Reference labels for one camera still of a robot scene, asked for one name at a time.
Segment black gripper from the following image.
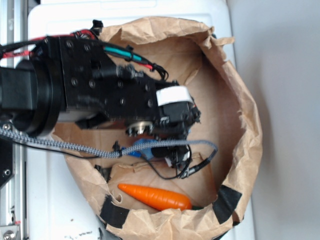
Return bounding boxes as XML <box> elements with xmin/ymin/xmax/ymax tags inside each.
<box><xmin>126</xmin><ymin>80</ymin><xmax>201</xmax><ymax>140</ymax></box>

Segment blue rectangular sponge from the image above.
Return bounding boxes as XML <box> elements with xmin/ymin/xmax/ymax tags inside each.
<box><xmin>129</xmin><ymin>138</ymin><xmax>161</xmax><ymax>161</ymax></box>

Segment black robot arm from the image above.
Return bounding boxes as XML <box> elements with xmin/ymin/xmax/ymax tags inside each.
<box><xmin>0</xmin><ymin>35</ymin><xmax>201</xmax><ymax>139</ymax></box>

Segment orange plastic toy carrot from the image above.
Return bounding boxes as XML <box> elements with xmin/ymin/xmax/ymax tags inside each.
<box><xmin>118</xmin><ymin>183</ymin><xmax>202</xmax><ymax>211</ymax></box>

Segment brown paper lined bin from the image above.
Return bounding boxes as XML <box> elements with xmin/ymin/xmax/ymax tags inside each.
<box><xmin>65</xmin><ymin>16</ymin><xmax>263</xmax><ymax>240</ymax></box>

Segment white plastic lid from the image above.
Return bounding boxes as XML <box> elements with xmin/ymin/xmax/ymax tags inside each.
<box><xmin>26</xmin><ymin>0</ymin><xmax>232</xmax><ymax>240</ymax></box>

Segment small black camera module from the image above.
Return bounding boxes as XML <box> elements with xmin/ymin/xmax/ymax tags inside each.
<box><xmin>151</xmin><ymin>145</ymin><xmax>191</xmax><ymax>171</ymax></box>

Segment grey braided cable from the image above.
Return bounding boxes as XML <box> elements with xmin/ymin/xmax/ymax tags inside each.
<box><xmin>0</xmin><ymin>128</ymin><xmax>219</xmax><ymax>173</ymax></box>

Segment black mounting bracket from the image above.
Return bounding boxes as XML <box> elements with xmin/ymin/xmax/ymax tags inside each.
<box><xmin>0</xmin><ymin>139</ymin><xmax>14</xmax><ymax>189</ymax></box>

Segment aluminium frame rail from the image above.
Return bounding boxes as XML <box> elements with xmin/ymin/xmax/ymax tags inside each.
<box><xmin>0</xmin><ymin>0</ymin><xmax>29</xmax><ymax>240</ymax></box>

